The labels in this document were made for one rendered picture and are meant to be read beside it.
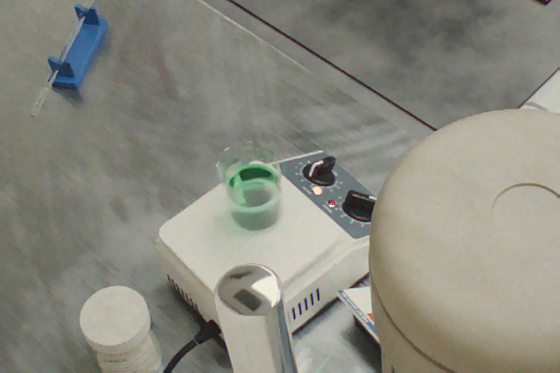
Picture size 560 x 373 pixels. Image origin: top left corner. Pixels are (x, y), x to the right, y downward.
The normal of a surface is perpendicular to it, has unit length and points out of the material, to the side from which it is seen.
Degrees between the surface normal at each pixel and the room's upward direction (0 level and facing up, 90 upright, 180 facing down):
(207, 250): 0
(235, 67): 0
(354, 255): 90
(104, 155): 0
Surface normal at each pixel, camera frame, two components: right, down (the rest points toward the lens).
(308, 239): -0.09, -0.61
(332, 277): 0.64, 0.57
